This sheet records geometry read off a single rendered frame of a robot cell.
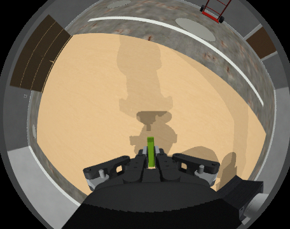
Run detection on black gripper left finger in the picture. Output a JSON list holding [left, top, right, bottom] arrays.
[[83, 146, 149, 191]]

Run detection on lime green rod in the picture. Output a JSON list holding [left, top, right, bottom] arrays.
[[147, 137, 155, 167]]

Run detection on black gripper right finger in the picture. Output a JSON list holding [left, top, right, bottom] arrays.
[[154, 146, 220, 186]]

